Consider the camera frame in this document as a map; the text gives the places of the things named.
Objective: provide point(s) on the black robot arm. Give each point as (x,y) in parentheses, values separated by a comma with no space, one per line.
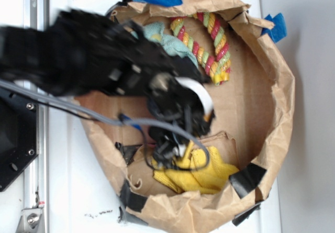
(83,52)

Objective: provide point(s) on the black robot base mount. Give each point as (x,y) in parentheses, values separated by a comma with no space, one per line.
(18,136)

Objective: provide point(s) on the aluminium frame rail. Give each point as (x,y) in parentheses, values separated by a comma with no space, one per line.
(35,215)

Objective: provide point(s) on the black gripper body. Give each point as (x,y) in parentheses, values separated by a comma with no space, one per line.
(175,95)

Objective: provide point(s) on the brown paper bag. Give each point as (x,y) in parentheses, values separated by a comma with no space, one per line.
(252,128)

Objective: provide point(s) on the teal green cloth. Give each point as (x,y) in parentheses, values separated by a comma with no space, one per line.
(171,44)

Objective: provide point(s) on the yellow cloth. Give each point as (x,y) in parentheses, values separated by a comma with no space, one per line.
(198,175)

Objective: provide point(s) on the multicolour twisted rope toy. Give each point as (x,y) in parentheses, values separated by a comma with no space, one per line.
(212,54)

